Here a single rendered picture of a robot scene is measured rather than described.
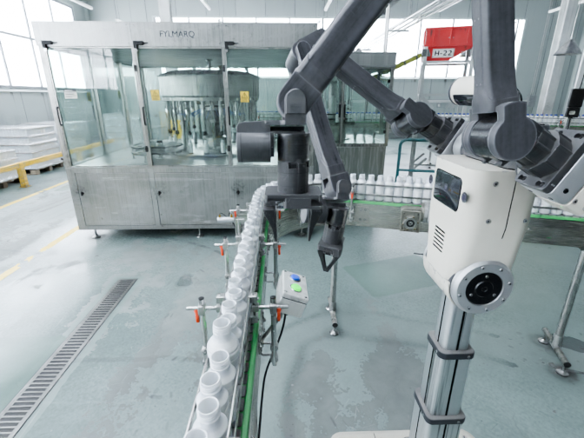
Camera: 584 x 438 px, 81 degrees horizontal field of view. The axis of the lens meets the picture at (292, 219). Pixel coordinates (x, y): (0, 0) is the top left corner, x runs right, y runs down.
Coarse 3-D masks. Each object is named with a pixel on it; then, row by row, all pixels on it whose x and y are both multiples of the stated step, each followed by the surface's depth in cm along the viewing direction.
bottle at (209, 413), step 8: (208, 400) 59; (216, 400) 59; (200, 408) 58; (208, 408) 60; (216, 408) 57; (200, 416) 57; (208, 416) 56; (216, 416) 57; (224, 416) 60; (200, 424) 57; (208, 424) 56; (216, 424) 58; (224, 424) 59; (208, 432) 57; (216, 432) 57; (224, 432) 58
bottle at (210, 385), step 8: (208, 376) 65; (216, 376) 64; (200, 384) 63; (208, 384) 65; (216, 384) 62; (200, 392) 65; (208, 392) 62; (216, 392) 62; (224, 392) 65; (200, 400) 63; (224, 400) 64; (224, 408) 64
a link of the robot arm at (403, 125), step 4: (432, 112) 103; (400, 116) 103; (404, 116) 101; (396, 120) 105; (400, 120) 103; (404, 120) 101; (396, 124) 105; (400, 124) 104; (404, 124) 102; (408, 124) 101; (428, 124) 102; (400, 128) 105; (404, 128) 103; (408, 128) 102; (412, 128) 101; (424, 128) 106; (404, 132) 105; (408, 132) 104; (412, 132) 104; (416, 132) 101; (408, 136) 106
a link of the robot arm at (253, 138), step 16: (288, 96) 54; (304, 96) 54; (288, 112) 55; (304, 112) 55; (240, 128) 57; (256, 128) 58; (240, 144) 57; (256, 144) 57; (240, 160) 59; (256, 160) 59
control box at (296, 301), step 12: (288, 276) 108; (300, 276) 111; (276, 288) 111; (288, 288) 102; (276, 300) 104; (288, 300) 100; (300, 300) 100; (288, 312) 101; (300, 312) 101; (264, 336) 111; (264, 384) 105
